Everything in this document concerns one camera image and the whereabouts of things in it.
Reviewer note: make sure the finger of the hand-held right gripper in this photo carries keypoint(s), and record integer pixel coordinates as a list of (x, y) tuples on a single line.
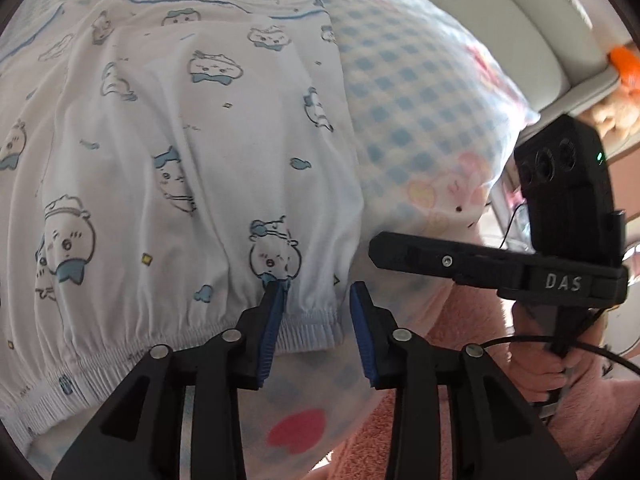
[(430, 257)]

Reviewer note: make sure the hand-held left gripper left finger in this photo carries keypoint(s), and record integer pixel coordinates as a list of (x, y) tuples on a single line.
[(270, 330)]

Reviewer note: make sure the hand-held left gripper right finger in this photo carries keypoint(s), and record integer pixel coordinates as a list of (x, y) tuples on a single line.
[(362, 335)]

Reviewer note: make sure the white cartoon print pajama pants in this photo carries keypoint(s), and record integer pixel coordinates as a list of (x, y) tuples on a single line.
[(175, 110)]

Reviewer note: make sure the person's right forearm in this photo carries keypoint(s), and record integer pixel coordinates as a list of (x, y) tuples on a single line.
[(585, 410)]

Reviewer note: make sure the person's right hand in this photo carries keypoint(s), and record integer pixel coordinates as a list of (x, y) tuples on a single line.
[(530, 365)]

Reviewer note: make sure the beige plush toy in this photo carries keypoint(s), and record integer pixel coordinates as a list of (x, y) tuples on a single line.
[(615, 115)]

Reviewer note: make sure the orange plush toy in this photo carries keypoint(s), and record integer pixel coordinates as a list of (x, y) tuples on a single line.
[(625, 60)]

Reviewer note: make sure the checkered cartoon print blanket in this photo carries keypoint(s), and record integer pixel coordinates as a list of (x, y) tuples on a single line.
[(415, 85)]

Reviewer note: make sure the beige padded headboard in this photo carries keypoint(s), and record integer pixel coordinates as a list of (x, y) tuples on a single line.
[(500, 10)]

